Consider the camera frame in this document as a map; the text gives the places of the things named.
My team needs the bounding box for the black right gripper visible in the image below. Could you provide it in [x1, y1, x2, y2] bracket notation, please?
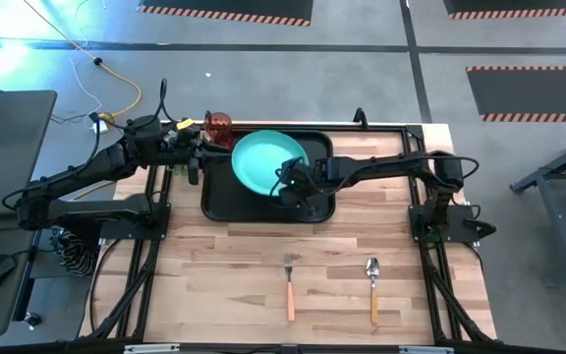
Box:
[275, 156, 333, 222]

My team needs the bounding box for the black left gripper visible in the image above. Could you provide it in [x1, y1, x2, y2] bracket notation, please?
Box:
[164, 125, 236, 187]

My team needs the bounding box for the red translucent cup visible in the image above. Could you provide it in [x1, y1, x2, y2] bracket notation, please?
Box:
[202, 111, 236, 151]

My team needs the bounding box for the teal plastic plate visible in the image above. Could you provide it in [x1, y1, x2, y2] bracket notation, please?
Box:
[230, 129, 311, 198]

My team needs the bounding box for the fork with orange handle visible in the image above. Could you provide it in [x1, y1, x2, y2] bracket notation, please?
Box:
[283, 253, 297, 324]

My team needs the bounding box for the spoon with wooden handle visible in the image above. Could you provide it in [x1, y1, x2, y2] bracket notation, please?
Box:
[365, 257, 381, 326]

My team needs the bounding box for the black plastic tray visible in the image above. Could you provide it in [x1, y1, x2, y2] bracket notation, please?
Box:
[199, 129, 337, 224]

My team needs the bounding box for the black orange-striped floor mat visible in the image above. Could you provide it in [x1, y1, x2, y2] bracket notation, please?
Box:
[137, 0, 314, 28]
[465, 65, 566, 123]
[441, 0, 566, 21]

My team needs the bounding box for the large black desk top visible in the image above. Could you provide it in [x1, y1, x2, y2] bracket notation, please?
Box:
[0, 89, 58, 217]

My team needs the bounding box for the grey metal stand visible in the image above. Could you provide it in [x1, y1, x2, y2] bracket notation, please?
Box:
[508, 128, 566, 289]

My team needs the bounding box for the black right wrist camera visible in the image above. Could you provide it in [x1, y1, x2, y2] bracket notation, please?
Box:
[282, 169, 310, 196]

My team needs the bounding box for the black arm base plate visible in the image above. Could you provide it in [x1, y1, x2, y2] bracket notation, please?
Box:
[98, 201, 171, 241]
[408, 204, 481, 243]

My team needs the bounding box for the yellow extension cable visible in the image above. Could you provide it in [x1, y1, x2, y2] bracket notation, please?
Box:
[21, 0, 143, 201]

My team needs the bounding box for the thin white cable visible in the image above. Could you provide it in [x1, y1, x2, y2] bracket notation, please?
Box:
[66, 0, 110, 127]

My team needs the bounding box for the black aluminium table frame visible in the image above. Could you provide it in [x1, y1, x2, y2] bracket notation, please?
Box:
[79, 120, 498, 354]

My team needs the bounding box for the black ribbed cable coil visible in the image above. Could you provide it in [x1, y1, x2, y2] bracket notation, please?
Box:
[58, 229, 101, 277]

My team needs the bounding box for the silver metal bracket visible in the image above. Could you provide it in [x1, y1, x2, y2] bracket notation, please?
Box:
[398, 345, 455, 354]
[123, 343, 181, 354]

